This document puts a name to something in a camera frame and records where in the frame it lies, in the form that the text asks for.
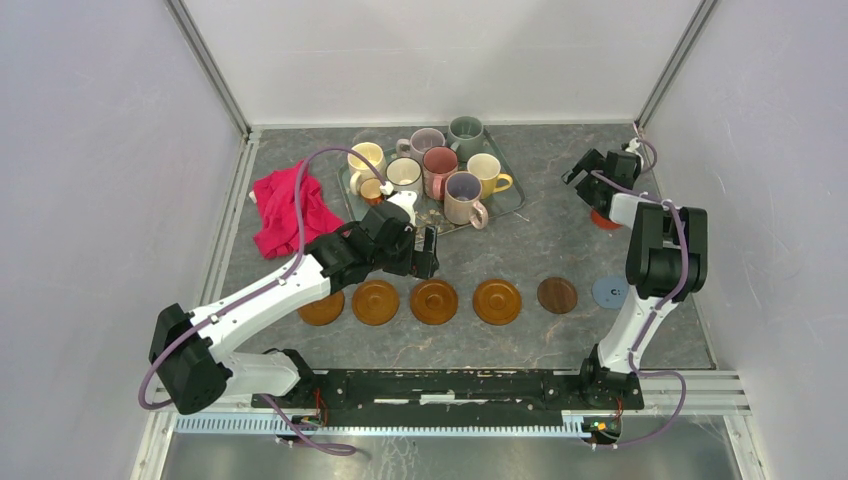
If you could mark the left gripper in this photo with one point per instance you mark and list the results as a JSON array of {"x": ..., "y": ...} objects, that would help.
[{"x": 417, "y": 263}]

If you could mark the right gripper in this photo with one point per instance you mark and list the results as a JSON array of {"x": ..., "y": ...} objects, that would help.
[{"x": 593, "y": 161}]

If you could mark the red round coaster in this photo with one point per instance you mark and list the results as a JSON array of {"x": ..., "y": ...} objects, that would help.
[{"x": 602, "y": 222}]

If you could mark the wooden coaster one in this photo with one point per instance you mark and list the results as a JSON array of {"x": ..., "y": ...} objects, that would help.
[{"x": 375, "y": 302}]

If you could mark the white black-rimmed mug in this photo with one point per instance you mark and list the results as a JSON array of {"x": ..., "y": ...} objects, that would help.
[{"x": 405, "y": 175}]

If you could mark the wooden coaster two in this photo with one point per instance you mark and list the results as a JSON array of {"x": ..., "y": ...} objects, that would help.
[{"x": 434, "y": 302}]

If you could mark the beige pink-handled mug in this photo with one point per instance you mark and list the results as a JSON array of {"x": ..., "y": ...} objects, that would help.
[{"x": 462, "y": 201}]

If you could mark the pink mug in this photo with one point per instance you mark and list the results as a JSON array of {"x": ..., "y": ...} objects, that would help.
[{"x": 438, "y": 164}]

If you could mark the wooden coaster three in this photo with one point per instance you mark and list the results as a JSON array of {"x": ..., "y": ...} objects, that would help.
[{"x": 323, "y": 312}]

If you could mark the blue round coaster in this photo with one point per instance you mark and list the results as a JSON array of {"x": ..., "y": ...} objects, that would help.
[{"x": 610, "y": 292}]

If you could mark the wooden coaster five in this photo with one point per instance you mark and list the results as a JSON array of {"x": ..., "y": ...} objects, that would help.
[{"x": 497, "y": 302}]

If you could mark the dark walnut coaster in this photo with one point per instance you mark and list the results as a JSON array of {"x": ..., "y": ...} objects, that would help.
[{"x": 557, "y": 295}]

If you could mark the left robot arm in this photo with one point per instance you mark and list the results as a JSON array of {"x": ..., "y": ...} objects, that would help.
[{"x": 194, "y": 353}]

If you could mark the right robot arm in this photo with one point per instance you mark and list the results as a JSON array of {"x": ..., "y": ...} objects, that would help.
[{"x": 667, "y": 260}]

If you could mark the small orange cup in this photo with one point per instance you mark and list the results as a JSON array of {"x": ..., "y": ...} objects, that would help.
[{"x": 370, "y": 191}]

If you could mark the cream mug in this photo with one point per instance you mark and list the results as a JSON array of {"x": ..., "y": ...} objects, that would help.
[{"x": 366, "y": 162}]

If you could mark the lilac mug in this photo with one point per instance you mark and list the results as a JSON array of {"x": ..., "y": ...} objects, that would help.
[{"x": 419, "y": 143}]

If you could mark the red cloth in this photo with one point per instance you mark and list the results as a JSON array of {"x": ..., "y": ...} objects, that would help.
[{"x": 275, "y": 199}]

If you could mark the yellow mug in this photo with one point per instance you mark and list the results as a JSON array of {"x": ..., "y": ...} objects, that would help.
[{"x": 488, "y": 169}]

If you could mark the green mug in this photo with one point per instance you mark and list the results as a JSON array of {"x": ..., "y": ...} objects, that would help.
[{"x": 466, "y": 137}]

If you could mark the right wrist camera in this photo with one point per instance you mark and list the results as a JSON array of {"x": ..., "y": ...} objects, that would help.
[{"x": 634, "y": 146}]

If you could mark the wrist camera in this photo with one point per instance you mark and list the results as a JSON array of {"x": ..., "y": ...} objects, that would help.
[
  {"x": 634, "y": 146},
  {"x": 402, "y": 198}
]

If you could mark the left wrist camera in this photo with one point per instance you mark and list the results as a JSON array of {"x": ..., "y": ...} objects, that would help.
[{"x": 402, "y": 198}]

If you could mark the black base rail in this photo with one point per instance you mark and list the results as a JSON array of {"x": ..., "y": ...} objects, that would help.
[{"x": 456, "y": 398}]

